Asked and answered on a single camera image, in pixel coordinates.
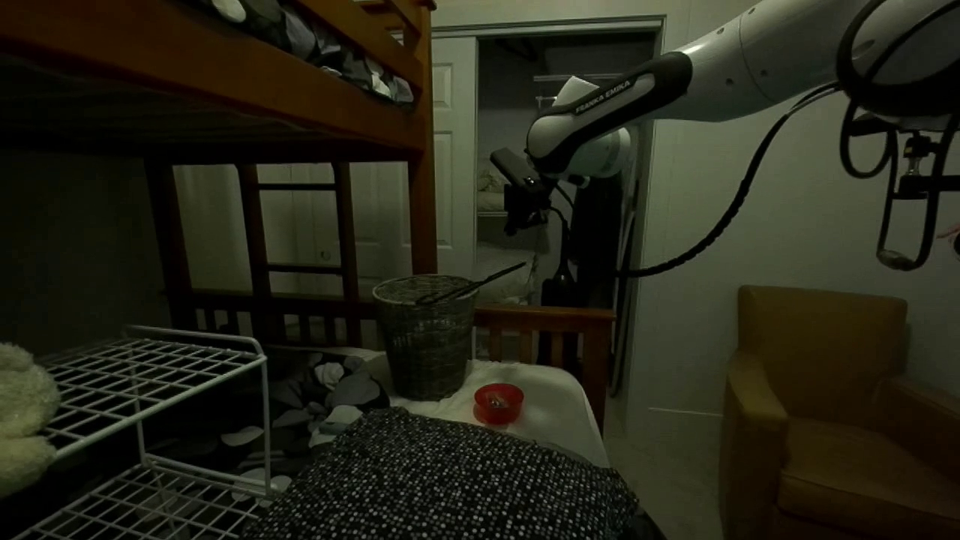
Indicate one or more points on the black hanger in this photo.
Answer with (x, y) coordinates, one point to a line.
(468, 282)

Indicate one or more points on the white plush toy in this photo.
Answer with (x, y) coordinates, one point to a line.
(19, 420)

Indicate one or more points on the dark hanging garment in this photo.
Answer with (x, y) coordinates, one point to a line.
(598, 240)

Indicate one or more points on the white door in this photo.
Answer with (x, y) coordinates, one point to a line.
(455, 160)

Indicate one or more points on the brown armchair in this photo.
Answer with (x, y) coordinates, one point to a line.
(829, 420)

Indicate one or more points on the wooden bunk bed frame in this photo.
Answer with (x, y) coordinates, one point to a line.
(198, 91)

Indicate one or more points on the dark mesh basket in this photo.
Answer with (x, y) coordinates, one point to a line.
(426, 339)

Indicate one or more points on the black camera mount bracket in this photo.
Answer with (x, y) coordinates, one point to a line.
(911, 199)

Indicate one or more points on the dotted bedding of top bunk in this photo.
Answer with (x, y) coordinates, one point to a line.
(318, 41)

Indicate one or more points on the black fabric with small dots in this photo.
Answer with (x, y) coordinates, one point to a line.
(451, 480)

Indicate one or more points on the white bed sheet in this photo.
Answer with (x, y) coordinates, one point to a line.
(542, 410)

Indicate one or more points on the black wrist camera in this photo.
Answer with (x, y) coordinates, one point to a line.
(513, 166)

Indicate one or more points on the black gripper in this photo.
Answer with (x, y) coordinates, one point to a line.
(522, 207)

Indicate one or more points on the small red bowl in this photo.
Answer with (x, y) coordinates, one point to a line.
(499, 402)

